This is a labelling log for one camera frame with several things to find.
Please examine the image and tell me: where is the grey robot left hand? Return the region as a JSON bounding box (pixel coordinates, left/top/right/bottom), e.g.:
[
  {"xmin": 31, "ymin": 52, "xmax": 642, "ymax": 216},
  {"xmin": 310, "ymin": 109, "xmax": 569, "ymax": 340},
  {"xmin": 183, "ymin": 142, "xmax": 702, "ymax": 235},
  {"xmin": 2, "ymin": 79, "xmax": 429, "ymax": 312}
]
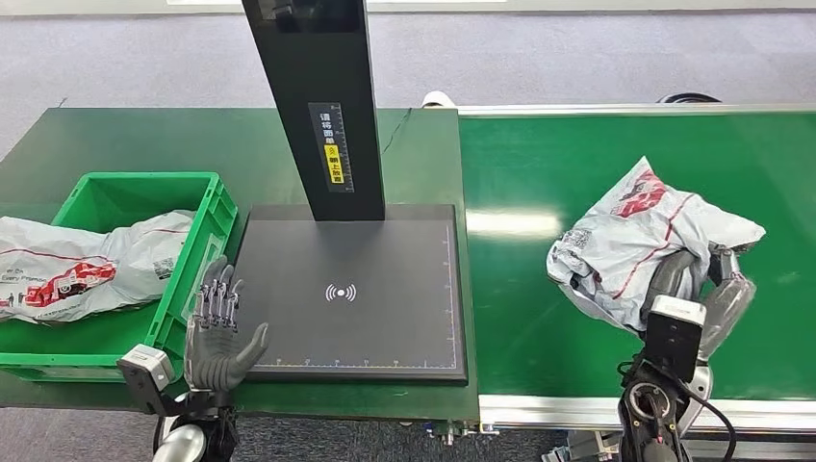
[{"xmin": 185, "ymin": 256, "xmax": 270, "ymax": 394}]

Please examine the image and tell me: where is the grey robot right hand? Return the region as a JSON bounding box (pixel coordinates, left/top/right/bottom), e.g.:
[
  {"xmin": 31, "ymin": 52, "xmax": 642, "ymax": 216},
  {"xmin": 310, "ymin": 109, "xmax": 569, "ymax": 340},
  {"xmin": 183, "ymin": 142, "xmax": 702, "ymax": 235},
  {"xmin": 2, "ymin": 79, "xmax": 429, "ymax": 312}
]
[{"xmin": 640, "ymin": 244, "xmax": 758, "ymax": 365}]

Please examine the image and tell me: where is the grey courier bag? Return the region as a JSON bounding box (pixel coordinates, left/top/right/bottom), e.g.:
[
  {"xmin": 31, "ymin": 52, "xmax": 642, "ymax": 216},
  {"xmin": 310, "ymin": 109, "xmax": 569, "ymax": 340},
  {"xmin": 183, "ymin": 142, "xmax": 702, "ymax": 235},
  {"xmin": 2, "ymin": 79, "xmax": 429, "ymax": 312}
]
[
  {"xmin": 546, "ymin": 156, "xmax": 768, "ymax": 336},
  {"xmin": 0, "ymin": 209, "xmax": 196, "ymax": 325}
]

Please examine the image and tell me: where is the black inbound scanner machine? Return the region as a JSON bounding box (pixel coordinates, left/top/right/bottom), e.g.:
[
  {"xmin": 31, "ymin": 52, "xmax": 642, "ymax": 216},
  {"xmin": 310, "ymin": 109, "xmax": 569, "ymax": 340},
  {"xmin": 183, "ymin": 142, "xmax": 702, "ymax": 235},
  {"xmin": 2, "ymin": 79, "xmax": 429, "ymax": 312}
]
[{"xmin": 230, "ymin": 0, "xmax": 469, "ymax": 384}]

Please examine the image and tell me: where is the green conveyor belt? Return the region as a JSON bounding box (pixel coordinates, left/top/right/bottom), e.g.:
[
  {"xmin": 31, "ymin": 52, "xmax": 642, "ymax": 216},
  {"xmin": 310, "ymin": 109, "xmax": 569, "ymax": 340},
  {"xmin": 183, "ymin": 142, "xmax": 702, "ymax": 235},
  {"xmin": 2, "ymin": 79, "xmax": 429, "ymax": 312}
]
[{"xmin": 457, "ymin": 103, "xmax": 816, "ymax": 448}]

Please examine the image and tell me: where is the green plastic crate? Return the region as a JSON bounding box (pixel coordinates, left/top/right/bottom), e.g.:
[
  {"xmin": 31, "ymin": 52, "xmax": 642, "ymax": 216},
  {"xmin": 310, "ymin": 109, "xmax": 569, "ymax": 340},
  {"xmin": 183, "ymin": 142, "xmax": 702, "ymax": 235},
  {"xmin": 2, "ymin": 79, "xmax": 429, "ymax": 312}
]
[{"xmin": 0, "ymin": 171, "xmax": 239, "ymax": 384}]

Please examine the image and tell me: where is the grey courier bag, long red line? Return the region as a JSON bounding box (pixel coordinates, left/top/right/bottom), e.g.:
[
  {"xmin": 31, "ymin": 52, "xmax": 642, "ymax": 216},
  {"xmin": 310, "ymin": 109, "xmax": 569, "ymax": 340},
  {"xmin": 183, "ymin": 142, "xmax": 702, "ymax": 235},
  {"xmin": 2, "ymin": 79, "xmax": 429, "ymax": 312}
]
[{"xmin": 0, "ymin": 209, "xmax": 196, "ymax": 325}]

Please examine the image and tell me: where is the black yellow label sticker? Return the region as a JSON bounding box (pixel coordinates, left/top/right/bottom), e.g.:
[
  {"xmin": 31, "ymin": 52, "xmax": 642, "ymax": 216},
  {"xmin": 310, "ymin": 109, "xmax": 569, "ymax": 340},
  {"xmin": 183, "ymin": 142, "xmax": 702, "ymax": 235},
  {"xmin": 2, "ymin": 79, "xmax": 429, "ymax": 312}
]
[{"xmin": 308, "ymin": 101, "xmax": 355, "ymax": 193}]

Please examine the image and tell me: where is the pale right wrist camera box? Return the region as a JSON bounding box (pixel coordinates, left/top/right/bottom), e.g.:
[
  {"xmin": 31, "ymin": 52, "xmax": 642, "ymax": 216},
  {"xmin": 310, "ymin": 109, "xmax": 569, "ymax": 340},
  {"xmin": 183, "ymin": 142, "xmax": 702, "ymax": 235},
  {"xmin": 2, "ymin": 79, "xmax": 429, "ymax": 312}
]
[{"xmin": 644, "ymin": 295, "xmax": 707, "ymax": 384}]

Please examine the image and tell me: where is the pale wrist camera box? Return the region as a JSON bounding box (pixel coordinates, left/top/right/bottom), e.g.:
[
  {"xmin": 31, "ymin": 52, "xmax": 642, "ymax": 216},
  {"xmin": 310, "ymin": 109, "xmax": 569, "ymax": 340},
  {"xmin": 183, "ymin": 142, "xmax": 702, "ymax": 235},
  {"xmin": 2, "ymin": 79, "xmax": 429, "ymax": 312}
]
[
  {"xmin": 644, "ymin": 295, "xmax": 707, "ymax": 384},
  {"xmin": 116, "ymin": 344, "xmax": 176, "ymax": 416}
]

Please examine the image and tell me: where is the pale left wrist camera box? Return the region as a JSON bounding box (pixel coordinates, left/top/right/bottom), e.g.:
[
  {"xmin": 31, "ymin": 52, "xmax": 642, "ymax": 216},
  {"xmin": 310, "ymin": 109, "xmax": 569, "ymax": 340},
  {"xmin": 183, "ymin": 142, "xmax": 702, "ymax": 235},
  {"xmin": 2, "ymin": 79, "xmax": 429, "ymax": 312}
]
[{"xmin": 116, "ymin": 344, "xmax": 176, "ymax": 416}]

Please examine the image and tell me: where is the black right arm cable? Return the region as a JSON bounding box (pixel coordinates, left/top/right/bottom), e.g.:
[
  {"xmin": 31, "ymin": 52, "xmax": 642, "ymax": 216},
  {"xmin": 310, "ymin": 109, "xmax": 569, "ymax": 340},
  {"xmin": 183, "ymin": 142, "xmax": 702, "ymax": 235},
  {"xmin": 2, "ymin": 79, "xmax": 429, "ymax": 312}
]
[{"xmin": 676, "ymin": 375, "xmax": 739, "ymax": 462}]

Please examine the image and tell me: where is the black round cable coil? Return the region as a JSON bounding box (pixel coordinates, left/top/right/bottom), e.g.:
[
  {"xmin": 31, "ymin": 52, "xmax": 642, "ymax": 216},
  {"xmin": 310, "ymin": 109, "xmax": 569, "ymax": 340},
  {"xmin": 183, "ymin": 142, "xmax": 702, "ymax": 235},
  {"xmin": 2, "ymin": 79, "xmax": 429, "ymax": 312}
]
[{"xmin": 656, "ymin": 92, "xmax": 723, "ymax": 105}]

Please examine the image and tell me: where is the small metal bracket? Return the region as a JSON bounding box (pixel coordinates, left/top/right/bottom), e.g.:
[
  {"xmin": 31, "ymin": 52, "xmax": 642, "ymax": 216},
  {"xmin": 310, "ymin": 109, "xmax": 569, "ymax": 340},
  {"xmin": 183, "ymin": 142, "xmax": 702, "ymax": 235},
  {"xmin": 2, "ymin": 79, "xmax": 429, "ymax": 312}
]
[{"xmin": 426, "ymin": 421, "xmax": 501, "ymax": 448}]

